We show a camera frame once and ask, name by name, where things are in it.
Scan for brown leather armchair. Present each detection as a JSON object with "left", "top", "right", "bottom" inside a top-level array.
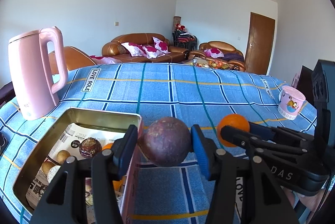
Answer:
[{"left": 188, "top": 41, "right": 246, "bottom": 71}]

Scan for pink metal tin box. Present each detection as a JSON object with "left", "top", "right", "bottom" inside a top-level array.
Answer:
[{"left": 13, "top": 108, "right": 143, "bottom": 223}]

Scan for black monitor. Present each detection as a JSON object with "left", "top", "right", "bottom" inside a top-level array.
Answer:
[{"left": 296, "top": 65, "right": 314, "bottom": 105}]

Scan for stacked dark chairs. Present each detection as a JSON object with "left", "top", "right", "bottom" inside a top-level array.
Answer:
[{"left": 172, "top": 30, "right": 198, "bottom": 51}]

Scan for orange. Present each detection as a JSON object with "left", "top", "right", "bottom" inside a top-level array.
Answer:
[
  {"left": 102, "top": 142, "right": 113, "bottom": 150},
  {"left": 216, "top": 113, "right": 250, "bottom": 148},
  {"left": 112, "top": 176, "right": 127, "bottom": 192}
]

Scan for pink cartoon cup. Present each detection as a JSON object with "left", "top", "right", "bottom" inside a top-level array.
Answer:
[{"left": 278, "top": 86, "right": 305, "bottom": 120}]

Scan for brown chair behind kettle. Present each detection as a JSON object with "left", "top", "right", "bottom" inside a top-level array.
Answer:
[{"left": 48, "top": 46, "right": 96, "bottom": 75}]

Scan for long brown leather sofa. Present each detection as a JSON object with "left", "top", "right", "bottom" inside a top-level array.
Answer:
[{"left": 102, "top": 33, "right": 189, "bottom": 63}]

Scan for purple passion fruit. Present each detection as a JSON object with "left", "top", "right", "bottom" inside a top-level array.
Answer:
[{"left": 137, "top": 117, "right": 191, "bottom": 167}]

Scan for black phone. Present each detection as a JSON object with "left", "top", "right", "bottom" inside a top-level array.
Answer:
[{"left": 0, "top": 133, "right": 7, "bottom": 155}]

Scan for coffee table with fruits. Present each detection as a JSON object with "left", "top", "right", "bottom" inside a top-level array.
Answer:
[{"left": 182, "top": 57, "right": 232, "bottom": 70}]

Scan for brown wooden door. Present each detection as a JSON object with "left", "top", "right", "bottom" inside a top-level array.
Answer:
[{"left": 245, "top": 12, "right": 275, "bottom": 75}]

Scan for dark mangosteen shell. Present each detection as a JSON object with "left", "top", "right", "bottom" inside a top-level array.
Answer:
[{"left": 78, "top": 137, "right": 102, "bottom": 158}]

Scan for pink electric kettle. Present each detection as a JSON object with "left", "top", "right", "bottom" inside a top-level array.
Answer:
[{"left": 8, "top": 27, "right": 68, "bottom": 120}]

